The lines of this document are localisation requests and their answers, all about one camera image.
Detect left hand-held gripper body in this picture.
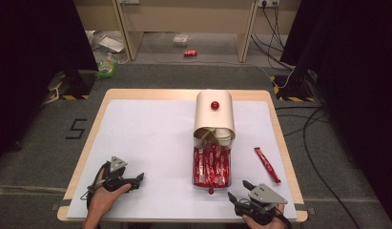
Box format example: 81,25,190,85
99,156,134,193

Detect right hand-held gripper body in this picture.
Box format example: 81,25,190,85
236,183,288,225

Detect red stick packet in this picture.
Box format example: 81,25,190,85
254,146,282,185

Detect white roll-lid storage box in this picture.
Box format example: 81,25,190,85
193,89,237,151

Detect person's left hand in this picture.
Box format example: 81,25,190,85
87,168,133,222

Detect person's right hand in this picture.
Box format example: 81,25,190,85
242,204,288,229

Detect white table sheet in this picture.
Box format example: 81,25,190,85
67,98,299,220

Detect row of red packets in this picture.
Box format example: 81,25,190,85
193,144,232,188

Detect white cup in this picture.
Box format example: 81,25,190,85
215,127,235,143

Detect brown cup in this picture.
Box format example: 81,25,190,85
196,127,217,141

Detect black stand base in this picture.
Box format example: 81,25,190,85
58,69,96,97
273,67,316,100

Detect green snack bag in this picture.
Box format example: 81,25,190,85
94,59,117,80

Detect white paper pile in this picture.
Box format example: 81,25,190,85
84,30,129,63

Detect black curtain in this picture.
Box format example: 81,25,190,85
279,0,392,227
0,0,100,166

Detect clear plastic bag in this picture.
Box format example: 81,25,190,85
172,33,192,46

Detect beige wooden desk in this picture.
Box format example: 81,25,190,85
72,0,302,63

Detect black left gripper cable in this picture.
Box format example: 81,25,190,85
79,161,111,211

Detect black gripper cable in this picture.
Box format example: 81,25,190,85
79,161,111,211
273,212,294,229

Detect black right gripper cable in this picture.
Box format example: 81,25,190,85
273,212,294,229

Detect black floor cables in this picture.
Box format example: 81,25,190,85
274,106,361,229

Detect black plugged power cables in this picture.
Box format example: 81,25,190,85
250,2,296,72

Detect white wall power outlet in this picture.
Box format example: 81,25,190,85
257,0,280,9

